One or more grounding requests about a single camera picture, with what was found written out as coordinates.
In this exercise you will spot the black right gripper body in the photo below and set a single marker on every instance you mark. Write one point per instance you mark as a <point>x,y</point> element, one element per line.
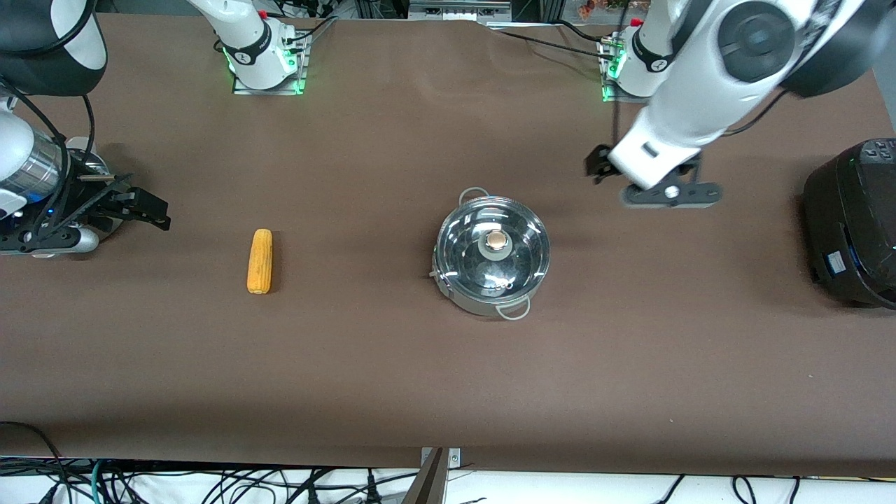
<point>106,202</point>

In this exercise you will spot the yellow corn cob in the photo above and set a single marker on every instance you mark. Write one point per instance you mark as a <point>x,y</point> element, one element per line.
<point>260,262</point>

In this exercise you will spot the glass pot lid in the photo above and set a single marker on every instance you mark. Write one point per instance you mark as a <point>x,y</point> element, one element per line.
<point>462,245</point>

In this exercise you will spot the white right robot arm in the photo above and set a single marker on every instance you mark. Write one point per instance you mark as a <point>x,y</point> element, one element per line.
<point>77,28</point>

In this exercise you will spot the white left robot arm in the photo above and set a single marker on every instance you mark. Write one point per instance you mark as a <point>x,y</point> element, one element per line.
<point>700,91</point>

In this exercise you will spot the steel steamer pot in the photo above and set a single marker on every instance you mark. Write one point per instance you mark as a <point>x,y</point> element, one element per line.
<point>87,157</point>

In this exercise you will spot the black rice cooker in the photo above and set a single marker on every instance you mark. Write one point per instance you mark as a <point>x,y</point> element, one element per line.
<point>854,231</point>

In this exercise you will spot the grey power strip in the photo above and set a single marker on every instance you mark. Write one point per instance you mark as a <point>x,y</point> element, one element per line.
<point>458,10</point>

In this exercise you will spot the brown table mat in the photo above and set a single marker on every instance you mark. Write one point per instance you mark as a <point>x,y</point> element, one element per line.
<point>350,385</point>

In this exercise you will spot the dark stand leg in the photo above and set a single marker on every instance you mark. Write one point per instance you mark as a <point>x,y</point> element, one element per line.
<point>427,486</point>

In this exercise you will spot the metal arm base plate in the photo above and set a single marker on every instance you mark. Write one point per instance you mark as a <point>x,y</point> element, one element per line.
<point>612,96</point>
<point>273,91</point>

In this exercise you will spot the small metal bracket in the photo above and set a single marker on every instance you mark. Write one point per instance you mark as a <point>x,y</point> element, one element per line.
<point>455,458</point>

